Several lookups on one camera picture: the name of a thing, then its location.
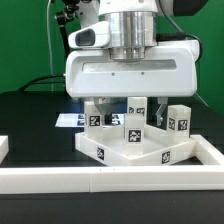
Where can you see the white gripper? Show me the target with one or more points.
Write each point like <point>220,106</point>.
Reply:
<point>168,70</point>

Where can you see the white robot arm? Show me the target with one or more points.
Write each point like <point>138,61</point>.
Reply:
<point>118,52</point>

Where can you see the white fiducial marker base sheet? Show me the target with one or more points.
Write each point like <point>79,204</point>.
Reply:
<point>77,120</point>

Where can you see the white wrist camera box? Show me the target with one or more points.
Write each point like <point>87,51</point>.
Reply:
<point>94,36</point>

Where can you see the white right fence rail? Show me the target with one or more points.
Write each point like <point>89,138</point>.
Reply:
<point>206,153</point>

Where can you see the white fence rail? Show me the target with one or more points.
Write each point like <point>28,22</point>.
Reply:
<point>110,179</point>
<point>4,148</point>
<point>206,153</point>

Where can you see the white front fence rail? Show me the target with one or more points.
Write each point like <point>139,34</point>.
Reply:
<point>110,179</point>

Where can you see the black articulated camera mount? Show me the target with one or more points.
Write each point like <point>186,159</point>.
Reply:
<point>86,11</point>

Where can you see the white left fence rail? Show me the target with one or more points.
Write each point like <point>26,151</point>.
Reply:
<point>4,148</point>

